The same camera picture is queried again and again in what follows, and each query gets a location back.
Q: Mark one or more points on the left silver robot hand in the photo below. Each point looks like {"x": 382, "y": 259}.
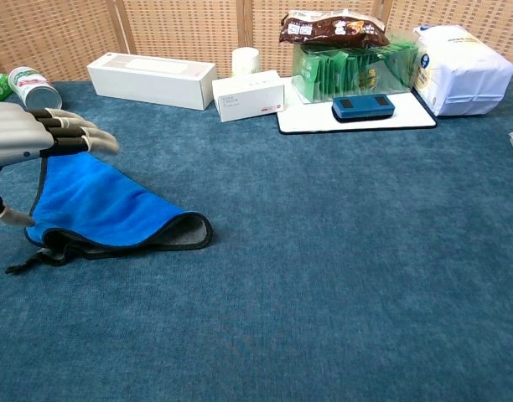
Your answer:
{"x": 13, "y": 130}

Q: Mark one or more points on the grey and blue cloth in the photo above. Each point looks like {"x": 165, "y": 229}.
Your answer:
{"x": 101, "y": 197}

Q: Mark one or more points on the green and white can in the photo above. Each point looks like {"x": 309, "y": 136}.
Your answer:
{"x": 30, "y": 86}

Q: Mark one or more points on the long white power strip box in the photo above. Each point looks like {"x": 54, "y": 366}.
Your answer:
{"x": 147, "y": 84}

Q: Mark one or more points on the woven rattan folding screen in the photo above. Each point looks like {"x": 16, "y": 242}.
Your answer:
{"x": 177, "y": 29}

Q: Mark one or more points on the small white cardboard box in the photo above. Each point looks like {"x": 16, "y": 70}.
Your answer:
{"x": 248, "y": 98}

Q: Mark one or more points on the white paper cup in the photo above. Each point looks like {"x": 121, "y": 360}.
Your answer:
{"x": 245, "y": 60}

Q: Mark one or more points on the white board with dark rim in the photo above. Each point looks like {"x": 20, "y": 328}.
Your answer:
{"x": 307, "y": 119}

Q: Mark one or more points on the blue table cover cloth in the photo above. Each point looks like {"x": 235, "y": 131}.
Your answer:
{"x": 323, "y": 251}

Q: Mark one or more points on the brown snack bag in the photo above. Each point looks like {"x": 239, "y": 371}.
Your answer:
{"x": 336, "y": 29}

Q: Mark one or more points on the clear box of green sachets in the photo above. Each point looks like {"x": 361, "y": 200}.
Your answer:
{"x": 348, "y": 71}

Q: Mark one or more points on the blue whiteboard eraser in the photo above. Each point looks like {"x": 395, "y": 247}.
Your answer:
{"x": 361, "y": 109}

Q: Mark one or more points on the white paper sack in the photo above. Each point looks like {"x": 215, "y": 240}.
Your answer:
{"x": 462, "y": 71}

